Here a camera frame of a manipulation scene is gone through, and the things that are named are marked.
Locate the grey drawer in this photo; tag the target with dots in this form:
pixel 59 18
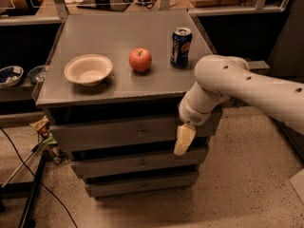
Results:
pixel 118 132
pixel 122 187
pixel 137 163

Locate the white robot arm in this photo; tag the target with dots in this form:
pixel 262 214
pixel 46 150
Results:
pixel 218 78

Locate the small grey bowl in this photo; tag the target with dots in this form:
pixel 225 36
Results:
pixel 37 74

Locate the grey middle drawer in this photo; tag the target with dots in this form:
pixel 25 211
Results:
pixel 137 163

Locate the grey side shelf block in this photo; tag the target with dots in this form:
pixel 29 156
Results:
pixel 259 67

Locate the red apple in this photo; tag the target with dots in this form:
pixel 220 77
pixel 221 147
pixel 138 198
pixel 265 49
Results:
pixel 140 59

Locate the blue pepsi can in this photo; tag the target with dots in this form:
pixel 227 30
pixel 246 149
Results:
pixel 181 39

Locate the black metal stand leg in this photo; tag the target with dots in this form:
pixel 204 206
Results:
pixel 26 221

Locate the crumpled snack bag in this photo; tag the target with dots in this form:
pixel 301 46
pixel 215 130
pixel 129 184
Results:
pixel 46 142

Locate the black monitor stand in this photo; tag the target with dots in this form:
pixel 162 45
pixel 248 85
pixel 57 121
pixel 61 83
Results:
pixel 109 5

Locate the grey top drawer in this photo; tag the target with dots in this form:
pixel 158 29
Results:
pixel 118 132

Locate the white paper bowl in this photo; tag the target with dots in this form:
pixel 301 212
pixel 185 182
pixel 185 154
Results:
pixel 88 70

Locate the grey drawer cabinet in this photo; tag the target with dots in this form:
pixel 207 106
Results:
pixel 125 93

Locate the grey bottom drawer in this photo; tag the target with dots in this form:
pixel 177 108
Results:
pixel 122 187

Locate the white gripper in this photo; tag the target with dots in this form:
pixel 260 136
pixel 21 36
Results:
pixel 192 114

